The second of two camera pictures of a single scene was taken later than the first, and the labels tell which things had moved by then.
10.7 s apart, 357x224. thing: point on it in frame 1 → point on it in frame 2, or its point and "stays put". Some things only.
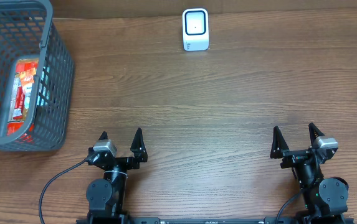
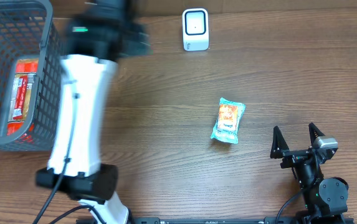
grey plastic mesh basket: x=15 y=29 stays put
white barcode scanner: x=195 y=29 stays put
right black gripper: x=294 y=157 stays put
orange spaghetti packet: x=22 y=107 stays put
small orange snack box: x=27 y=78 → x=227 y=119
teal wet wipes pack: x=45 y=88 → x=230 y=114
